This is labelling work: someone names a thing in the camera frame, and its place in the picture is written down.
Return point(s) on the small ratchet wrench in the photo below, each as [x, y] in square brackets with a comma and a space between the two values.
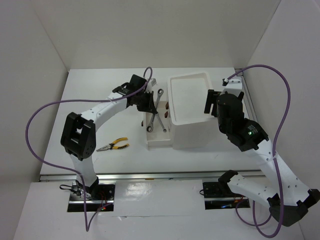
[161, 123]

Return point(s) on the aluminium rail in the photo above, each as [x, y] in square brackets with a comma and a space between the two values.
[247, 92]
[136, 176]

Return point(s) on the white drawer cabinet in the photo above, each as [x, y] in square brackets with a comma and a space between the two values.
[190, 127]

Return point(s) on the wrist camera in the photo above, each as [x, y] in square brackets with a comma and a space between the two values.
[232, 86]
[152, 82]

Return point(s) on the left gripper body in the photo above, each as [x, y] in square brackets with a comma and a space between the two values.
[141, 101]

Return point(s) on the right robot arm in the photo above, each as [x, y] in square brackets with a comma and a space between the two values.
[287, 199]

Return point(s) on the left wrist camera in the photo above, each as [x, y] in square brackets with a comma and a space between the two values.
[152, 82]

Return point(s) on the right aluminium rail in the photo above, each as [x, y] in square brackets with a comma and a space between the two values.
[247, 92]

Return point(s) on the front aluminium rail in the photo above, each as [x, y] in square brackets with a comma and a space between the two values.
[136, 176]

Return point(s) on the yellow black pliers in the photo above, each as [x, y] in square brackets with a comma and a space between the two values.
[113, 145]

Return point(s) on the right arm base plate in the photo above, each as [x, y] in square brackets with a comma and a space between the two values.
[217, 197]

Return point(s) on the large ratchet wrench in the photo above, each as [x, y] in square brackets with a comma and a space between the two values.
[150, 126]

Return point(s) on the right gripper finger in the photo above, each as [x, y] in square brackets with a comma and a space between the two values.
[211, 102]
[240, 96]

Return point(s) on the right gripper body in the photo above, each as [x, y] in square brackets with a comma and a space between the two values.
[221, 126]

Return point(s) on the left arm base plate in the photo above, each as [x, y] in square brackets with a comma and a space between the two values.
[104, 197]

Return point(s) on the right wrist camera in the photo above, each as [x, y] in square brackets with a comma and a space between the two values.
[232, 86]

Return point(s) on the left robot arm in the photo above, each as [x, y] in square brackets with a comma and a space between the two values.
[79, 132]

